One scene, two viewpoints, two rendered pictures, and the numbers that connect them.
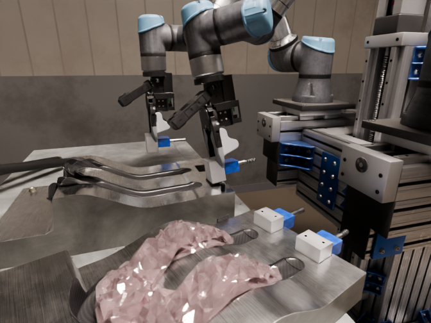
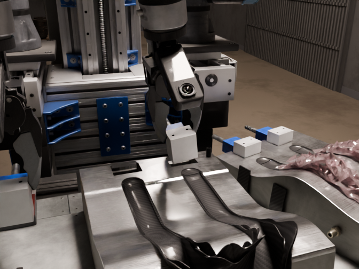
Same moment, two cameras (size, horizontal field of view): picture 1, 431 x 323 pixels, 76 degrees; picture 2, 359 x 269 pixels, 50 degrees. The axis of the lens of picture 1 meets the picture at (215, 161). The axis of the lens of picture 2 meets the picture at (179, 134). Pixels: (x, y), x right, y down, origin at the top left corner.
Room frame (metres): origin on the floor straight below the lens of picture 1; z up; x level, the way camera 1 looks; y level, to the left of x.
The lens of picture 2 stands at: (0.65, 0.67, 1.22)
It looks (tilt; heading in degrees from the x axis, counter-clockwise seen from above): 23 degrees down; 270
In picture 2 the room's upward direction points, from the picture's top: straight up
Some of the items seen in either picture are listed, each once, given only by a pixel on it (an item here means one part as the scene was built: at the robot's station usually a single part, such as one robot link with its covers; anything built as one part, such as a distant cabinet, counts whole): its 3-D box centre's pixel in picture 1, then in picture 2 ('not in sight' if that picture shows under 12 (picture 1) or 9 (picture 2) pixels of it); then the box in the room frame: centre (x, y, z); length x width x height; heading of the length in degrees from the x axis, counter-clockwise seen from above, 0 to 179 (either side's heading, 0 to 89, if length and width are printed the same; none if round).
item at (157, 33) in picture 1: (152, 36); not in sight; (0.89, 0.18, 1.25); 0.09 x 0.08 x 0.11; 123
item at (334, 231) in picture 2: not in sight; (333, 232); (0.40, 0.16, 0.84); 0.02 x 0.01 x 0.02; 36
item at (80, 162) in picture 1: (127, 175); (196, 211); (0.63, 0.21, 0.92); 0.35 x 0.16 x 0.09; 109
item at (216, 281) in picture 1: (188, 265); (356, 165); (0.33, 0.04, 0.90); 0.26 x 0.18 x 0.08; 126
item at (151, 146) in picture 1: (165, 141); (13, 185); (0.90, 0.16, 0.93); 0.13 x 0.05 x 0.05; 108
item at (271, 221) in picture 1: (283, 218); (232, 145); (0.53, -0.15, 0.86); 0.13 x 0.05 x 0.05; 126
